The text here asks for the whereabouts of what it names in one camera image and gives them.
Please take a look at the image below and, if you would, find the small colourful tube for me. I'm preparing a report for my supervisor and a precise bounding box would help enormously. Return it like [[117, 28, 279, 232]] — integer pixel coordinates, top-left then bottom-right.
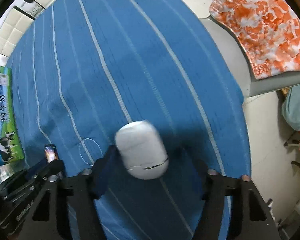
[[44, 144, 59, 163]]

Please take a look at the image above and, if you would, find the white earbuds case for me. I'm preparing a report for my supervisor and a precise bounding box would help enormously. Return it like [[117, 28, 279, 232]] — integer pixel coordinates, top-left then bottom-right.
[[115, 120, 169, 180]]

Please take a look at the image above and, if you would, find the blue cardboard milk box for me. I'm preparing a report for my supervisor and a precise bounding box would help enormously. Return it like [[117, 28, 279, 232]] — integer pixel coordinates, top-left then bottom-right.
[[0, 66, 24, 166]]

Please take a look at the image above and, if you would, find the grey chair under cloth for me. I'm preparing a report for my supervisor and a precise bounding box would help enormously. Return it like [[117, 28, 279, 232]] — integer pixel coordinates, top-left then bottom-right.
[[200, 17, 300, 98]]

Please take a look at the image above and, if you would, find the teal blanket pile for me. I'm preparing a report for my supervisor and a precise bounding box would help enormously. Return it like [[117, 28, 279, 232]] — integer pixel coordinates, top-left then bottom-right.
[[281, 85, 300, 131]]

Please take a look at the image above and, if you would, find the blue striped tablecloth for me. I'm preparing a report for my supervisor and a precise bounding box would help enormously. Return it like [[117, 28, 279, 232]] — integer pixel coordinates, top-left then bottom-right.
[[7, 0, 251, 239]]

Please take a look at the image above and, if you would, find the left white padded chair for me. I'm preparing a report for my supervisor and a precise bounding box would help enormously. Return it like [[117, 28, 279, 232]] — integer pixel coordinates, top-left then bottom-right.
[[0, 7, 34, 57]]

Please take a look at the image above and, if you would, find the orange floral cloth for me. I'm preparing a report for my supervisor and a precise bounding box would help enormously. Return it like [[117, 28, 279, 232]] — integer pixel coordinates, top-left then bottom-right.
[[209, 0, 300, 80]]

